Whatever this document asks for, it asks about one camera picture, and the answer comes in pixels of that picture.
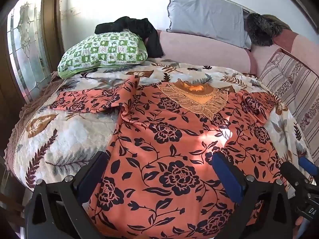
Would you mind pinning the cream leaf-print blanket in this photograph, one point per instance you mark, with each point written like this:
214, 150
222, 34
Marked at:
49, 142

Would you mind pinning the striped beige cushion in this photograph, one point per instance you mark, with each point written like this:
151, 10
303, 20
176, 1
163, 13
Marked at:
291, 84

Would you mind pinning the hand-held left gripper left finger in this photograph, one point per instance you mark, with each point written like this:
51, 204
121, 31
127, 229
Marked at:
91, 177

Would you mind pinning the green patterned pillow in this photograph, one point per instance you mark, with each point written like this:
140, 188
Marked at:
104, 49

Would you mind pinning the wooden door frame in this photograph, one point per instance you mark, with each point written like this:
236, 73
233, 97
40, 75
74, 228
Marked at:
51, 25

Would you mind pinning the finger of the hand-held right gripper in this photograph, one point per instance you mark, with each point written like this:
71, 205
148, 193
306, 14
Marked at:
308, 165
294, 175

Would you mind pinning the pink backrest cushion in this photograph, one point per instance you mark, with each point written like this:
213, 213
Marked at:
296, 42

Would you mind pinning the pink bolster cushion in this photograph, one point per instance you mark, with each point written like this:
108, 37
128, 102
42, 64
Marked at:
199, 49

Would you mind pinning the grey pillow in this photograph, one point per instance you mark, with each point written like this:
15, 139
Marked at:
206, 17

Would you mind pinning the black garment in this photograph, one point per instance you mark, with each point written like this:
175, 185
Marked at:
129, 25

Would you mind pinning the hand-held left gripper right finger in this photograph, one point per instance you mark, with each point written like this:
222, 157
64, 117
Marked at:
228, 176

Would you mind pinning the orange floral garment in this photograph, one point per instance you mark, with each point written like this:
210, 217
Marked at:
162, 154

